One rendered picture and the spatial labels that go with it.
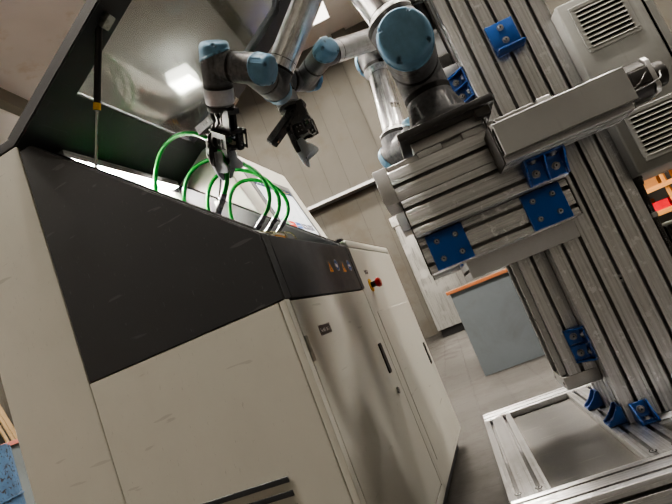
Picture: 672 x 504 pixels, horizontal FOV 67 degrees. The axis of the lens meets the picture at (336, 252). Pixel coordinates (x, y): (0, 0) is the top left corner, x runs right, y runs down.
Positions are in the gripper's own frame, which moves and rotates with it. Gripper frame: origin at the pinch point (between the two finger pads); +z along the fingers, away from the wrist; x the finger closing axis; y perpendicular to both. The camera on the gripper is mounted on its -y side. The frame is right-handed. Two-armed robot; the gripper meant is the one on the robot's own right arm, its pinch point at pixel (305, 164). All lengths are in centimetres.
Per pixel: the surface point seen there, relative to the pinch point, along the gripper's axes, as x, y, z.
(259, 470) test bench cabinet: -47, -23, 75
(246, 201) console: 23.0, -33.7, -5.9
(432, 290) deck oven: 695, -70, 44
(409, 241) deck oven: 694, -73, -46
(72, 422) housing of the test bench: -47, -70, 50
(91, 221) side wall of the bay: -47, -45, 4
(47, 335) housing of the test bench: -47, -69, 26
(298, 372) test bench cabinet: -47, -6, 58
